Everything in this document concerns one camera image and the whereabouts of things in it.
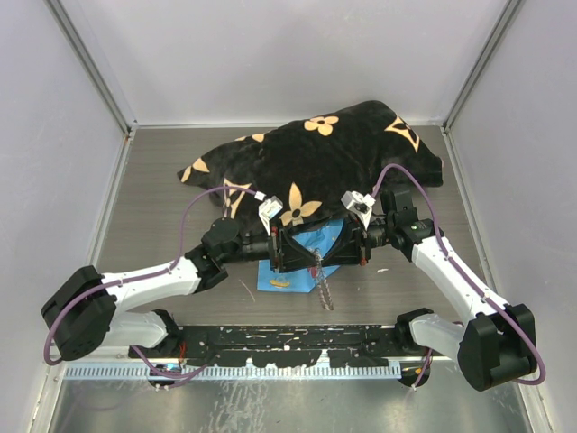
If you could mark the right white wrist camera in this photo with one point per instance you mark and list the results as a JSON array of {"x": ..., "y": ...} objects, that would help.
[{"x": 360, "y": 205}]

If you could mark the white slotted cable duct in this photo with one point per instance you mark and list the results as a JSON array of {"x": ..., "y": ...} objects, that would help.
[{"x": 320, "y": 371}]

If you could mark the large metal keyring with rings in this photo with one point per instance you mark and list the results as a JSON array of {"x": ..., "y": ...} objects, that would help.
[{"x": 320, "y": 280}]

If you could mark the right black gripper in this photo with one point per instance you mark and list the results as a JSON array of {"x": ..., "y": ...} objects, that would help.
[{"x": 352, "y": 246}]

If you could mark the black floral plush pillow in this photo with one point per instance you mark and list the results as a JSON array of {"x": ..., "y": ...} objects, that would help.
[{"x": 309, "y": 164}]

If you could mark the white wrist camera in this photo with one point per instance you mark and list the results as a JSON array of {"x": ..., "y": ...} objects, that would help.
[
  {"x": 360, "y": 205},
  {"x": 268, "y": 209}
]

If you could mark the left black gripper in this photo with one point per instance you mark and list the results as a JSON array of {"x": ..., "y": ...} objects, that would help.
[{"x": 285, "y": 253}]

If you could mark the blue cartoon print cloth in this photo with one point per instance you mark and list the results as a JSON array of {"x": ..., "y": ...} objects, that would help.
[{"x": 319, "y": 239}]

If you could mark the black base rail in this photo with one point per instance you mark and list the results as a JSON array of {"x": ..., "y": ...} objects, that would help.
[{"x": 284, "y": 346}]

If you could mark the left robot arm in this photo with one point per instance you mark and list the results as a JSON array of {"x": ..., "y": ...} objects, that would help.
[{"x": 91, "y": 309}]

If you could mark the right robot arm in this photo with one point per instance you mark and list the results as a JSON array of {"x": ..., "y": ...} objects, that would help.
[{"x": 492, "y": 342}]

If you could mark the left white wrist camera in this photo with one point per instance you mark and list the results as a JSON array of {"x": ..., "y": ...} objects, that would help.
[{"x": 268, "y": 209}]

